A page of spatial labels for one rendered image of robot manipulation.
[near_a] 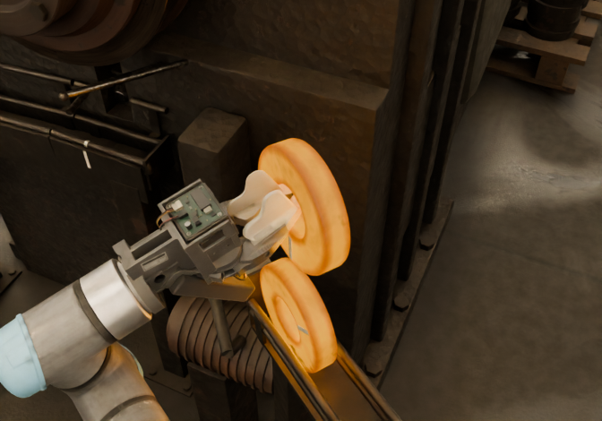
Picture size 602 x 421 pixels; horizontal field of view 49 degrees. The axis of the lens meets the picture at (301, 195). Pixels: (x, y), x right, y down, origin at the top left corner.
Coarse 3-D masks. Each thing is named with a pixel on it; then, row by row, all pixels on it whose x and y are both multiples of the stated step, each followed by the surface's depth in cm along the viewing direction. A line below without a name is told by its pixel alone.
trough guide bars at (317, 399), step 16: (256, 304) 94; (256, 320) 93; (272, 336) 89; (288, 352) 87; (288, 368) 88; (352, 368) 85; (304, 384) 84; (368, 384) 83; (320, 400) 81; (368, 400) 83; (384, 400) 81; (320, 416) 82; (336, 416) 80; (384, 416) 81
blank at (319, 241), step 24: (288, 144) 71; (264, 168) 76; (288, 168) 70; (312, 168) 68; (312, 192) 67; (336, 192) 68; (312, 216) 69; (336, 216) 68; (288, 240) 77; (312, 240) 71; (336, 240) 69; (312, 264) 73; (336, 264) 72
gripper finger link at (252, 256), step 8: (272, 232) 70; (280, 232) 70; (248, 240) 70; (264, 240) 70; (272, 240) 70; (280, 240) 70; (248, 248) 69; (256, 248) 69; (264, 248) 69; (272, 248) 70; (248, 256) 69; (256, 256) 69; (264, 256) 70; (240, 264) 69; (248, 264) 69; (256, 264) 69; (240, 272) 69
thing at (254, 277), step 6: (258, 270) 92; (252, 276) 92; (258, 276) 93; (258, 282) 93; (258, 288) 94; (252, 294) 94; (258, 294) 95; (246, 300) 94; (258, 300) 95; (264, 306) 97; (264, 312) 98; (252, 318) 97; (252, 324) 98
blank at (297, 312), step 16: (272, 272) 86; (288, 272) 84; (304, 272) 84; (272, 288) 88; (288, 288) 82; (304, 288) 82; (272, 304) 91; (288, 304) 84; (304, 304) 81; (320, 304) 82; (272, 320) 94; (288, 320) 92; (304, 320) 81; (320, 320) 82; (288, 336) 90; (304, 336) 84; (320, 336) 82; (304, 352) 86; (320, 352) 82; (336, 352) 84; (304, 368) 89; (320, 368) 85
